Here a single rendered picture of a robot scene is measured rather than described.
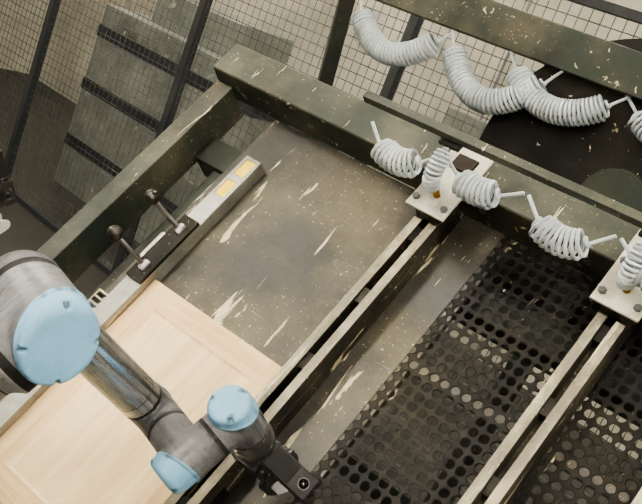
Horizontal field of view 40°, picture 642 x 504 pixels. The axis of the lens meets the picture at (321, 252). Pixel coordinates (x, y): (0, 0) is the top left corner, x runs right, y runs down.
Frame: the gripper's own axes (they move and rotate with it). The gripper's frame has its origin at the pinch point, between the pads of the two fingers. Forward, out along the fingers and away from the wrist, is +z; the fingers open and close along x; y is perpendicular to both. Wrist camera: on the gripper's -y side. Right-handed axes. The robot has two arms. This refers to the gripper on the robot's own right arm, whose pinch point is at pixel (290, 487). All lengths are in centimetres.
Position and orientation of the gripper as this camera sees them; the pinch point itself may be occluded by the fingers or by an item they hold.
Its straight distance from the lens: 175.1
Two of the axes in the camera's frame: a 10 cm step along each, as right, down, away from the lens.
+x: -6.4, 7.0, -3.3
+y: -7.4, -4.4, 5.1
